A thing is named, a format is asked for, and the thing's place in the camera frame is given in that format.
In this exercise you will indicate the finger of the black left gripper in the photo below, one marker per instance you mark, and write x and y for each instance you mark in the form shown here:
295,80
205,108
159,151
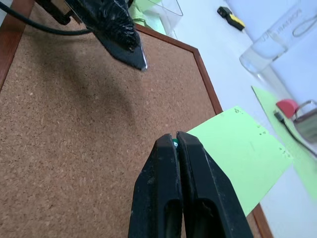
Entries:
116,29

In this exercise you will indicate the clear plastic box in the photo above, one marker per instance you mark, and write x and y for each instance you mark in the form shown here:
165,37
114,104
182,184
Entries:
164,15

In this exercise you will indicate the yellow and black utility knife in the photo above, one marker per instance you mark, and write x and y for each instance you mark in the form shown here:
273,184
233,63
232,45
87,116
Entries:
232,19

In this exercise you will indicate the green paper note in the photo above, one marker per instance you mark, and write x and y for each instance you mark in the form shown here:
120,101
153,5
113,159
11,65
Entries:
237,153

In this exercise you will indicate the green pushpin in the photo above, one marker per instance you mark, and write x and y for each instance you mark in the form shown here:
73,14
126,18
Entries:
175,144

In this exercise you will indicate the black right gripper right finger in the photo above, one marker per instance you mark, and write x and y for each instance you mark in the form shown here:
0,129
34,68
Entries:
213,198

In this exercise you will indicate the green notes stack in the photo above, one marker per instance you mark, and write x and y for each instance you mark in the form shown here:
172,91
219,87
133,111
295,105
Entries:
142,17

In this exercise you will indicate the red eraser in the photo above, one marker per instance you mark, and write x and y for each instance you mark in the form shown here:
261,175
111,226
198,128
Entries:
287,107

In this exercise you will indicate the large green paper sheet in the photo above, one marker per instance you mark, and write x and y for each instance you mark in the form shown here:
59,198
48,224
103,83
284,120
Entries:
303,158

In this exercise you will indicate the silver metal clip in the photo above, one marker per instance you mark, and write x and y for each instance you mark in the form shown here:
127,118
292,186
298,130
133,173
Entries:
307,124

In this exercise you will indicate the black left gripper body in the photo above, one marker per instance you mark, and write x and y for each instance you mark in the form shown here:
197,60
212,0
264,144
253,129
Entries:
58,11

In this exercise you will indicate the cork board with wooden frame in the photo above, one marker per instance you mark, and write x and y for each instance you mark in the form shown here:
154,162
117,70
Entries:
81,129

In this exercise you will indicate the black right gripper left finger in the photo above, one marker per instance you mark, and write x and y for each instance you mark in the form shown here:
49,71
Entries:
153,188

